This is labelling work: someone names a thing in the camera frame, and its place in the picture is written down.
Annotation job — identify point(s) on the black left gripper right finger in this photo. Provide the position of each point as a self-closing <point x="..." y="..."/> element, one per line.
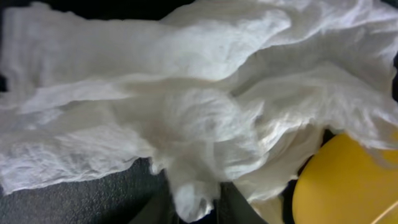
<point x="233" y="208"/>

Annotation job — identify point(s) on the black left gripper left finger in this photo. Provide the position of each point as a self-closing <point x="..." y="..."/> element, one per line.
<point x="159" y="210"/>

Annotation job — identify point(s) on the round black tray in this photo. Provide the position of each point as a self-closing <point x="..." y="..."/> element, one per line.
<point x="116" y="197"/>

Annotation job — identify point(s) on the white paper napkin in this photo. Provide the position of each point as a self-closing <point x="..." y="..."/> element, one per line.
<point x="216" y="91"/>

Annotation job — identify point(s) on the yellow bowl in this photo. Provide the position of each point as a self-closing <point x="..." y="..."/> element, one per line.
<point x="343" y="184"/>

